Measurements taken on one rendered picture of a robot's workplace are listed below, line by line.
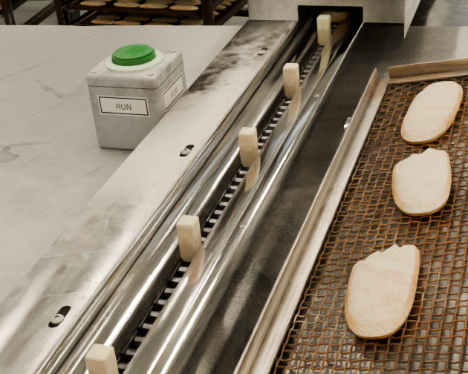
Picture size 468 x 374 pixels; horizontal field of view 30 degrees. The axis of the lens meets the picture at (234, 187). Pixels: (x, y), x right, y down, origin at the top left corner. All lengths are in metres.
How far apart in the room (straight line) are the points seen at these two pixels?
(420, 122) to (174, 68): 0.27
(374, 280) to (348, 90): 0.45
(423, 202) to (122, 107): 0.35
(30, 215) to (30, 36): 0.46
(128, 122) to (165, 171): 0.13
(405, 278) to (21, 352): 0.22
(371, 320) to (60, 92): 0.60
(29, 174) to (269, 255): 0.27
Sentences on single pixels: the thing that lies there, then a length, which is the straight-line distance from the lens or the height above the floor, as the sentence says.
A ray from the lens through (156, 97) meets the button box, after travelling 0.78.
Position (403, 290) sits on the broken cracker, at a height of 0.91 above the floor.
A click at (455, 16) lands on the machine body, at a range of 1.11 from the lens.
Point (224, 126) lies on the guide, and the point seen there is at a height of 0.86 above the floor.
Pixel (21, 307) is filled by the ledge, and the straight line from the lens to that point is 0.56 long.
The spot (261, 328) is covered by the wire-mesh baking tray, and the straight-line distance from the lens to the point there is 0.45.
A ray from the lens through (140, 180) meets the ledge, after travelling 0.67.
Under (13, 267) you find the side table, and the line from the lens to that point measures 0.68.
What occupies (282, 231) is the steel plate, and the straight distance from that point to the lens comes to 0.67.
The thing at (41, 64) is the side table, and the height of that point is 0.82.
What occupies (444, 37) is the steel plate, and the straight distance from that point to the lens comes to 1.03.
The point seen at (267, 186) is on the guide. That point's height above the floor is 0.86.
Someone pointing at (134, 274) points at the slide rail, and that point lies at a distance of 0.59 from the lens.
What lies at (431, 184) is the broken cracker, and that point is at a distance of 0.55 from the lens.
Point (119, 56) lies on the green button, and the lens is 0.80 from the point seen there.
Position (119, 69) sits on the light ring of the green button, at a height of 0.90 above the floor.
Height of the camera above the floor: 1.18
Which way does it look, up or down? 30 degrees down
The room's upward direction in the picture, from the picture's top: 6 degrees counter-clockwise
